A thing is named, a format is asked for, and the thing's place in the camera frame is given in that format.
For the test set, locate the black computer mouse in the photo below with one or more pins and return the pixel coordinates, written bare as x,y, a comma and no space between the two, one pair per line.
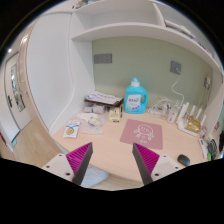
184,160

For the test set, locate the white wall shelf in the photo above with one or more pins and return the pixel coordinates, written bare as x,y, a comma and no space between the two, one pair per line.
139,18

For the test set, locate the blue detergent bottle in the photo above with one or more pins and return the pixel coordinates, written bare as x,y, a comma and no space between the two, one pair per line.
136,98

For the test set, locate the clear plastic bag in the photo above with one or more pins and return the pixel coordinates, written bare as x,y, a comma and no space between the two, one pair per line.
92,126

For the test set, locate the grey wall outlet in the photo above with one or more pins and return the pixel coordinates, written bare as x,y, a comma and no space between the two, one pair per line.
175,67

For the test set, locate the white door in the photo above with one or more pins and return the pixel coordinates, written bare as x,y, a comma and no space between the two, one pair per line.
14,97

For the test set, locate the yellow white packet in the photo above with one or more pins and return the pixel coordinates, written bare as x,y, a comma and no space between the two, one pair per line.
71,129

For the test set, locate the small yellow box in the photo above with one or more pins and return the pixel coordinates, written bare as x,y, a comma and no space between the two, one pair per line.
114,114

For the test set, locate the grey wall socket panel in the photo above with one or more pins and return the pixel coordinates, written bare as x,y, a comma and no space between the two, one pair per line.
103,58

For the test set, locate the pink mouse pad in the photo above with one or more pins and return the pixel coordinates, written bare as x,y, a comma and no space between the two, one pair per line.
146,134

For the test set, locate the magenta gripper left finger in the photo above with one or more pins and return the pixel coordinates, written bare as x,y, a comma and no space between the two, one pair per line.
78,160

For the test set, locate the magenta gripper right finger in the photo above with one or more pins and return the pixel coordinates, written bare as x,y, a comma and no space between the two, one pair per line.
146,161

